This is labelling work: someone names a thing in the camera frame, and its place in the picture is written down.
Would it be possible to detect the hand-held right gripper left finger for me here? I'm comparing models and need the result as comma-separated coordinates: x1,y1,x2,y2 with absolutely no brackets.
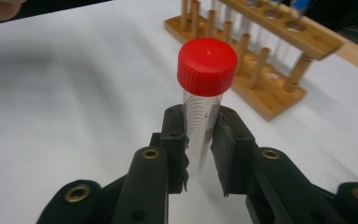
149,103,190,194

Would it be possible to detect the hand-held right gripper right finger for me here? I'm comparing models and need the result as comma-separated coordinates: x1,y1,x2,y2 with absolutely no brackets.
210,105,258,198

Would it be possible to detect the wooden test tube rack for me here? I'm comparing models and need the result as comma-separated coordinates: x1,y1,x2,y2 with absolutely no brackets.
163,0,345,123

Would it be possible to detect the red cap test tube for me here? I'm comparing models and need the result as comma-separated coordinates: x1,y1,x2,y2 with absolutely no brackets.
176,36,239,179

